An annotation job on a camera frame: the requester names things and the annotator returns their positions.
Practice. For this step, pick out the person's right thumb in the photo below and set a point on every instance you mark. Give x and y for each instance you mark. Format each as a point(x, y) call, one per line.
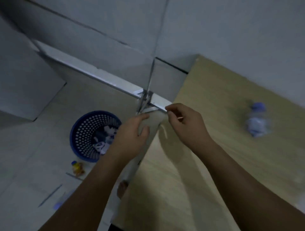
point(174, 118)

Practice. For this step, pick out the small orange bottle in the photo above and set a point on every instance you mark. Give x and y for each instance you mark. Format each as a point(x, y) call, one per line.
point(77, 168)

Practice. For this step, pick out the crumpled white paper trash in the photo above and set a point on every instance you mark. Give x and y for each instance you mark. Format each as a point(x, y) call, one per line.
point(104, 140)

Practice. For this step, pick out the short thin grey strip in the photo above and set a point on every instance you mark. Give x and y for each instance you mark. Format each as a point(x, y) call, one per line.
point(72, 176)

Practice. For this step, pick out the white metal frame rail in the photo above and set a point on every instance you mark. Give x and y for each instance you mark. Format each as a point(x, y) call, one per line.
point(95, 72)

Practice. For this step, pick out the person's left hand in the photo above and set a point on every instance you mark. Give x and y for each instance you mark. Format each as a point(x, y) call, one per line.
point(127, 140)

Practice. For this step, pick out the blue perforated plastic basket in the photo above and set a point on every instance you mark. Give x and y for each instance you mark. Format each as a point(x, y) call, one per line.
point(81, 133)

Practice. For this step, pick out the small blue object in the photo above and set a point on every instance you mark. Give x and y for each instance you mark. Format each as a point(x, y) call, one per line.
point(58, 205)

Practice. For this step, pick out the person's right hand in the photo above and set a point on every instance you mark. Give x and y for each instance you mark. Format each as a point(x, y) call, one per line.
point(190, 128)

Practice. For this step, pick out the thin metal pole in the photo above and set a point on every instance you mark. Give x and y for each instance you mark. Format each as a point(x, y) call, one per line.
point(152, 66)

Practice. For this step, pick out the person's right forearm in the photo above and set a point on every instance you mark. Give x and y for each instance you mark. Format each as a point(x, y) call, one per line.
point(238, 190)

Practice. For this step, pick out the clear plastic bottle blue cap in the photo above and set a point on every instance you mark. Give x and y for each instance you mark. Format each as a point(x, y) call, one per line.
point(257, 121)

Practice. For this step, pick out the person's left thumb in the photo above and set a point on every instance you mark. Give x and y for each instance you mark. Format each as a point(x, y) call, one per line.
point(144, 132)

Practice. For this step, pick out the person's left forearm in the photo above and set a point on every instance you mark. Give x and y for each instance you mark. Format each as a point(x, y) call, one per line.
point(93, 192)

